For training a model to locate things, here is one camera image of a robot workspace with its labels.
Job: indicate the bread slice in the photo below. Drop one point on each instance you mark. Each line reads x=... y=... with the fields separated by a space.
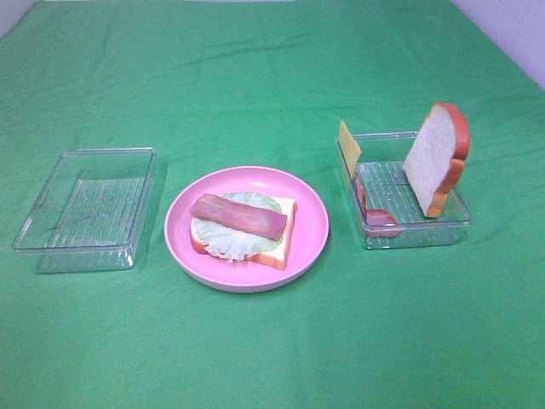
x=436 y=160
x=287 y=251

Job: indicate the green lettuce leaf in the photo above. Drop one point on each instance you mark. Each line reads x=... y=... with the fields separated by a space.
x=230 y=243

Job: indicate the bacon strip from tray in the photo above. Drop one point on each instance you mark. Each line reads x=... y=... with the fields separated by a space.
x=248 y=212

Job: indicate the yellow cheese slice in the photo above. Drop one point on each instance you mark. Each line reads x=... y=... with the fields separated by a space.
x=350 y=149

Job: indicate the pink plate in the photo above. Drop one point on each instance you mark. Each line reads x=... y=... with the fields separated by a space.
x=308 y=238

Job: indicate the clear right plastic tray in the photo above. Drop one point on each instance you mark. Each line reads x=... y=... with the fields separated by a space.
x=380 y=166

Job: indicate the clear plastic tray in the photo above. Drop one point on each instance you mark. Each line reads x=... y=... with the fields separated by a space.
x=380 y=166
x=91 y=213

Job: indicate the green tablecloth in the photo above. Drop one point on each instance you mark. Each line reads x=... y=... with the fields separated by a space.
x=215 y=85

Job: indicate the clear left plastic tray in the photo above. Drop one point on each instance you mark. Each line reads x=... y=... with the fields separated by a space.
x=91 y=213

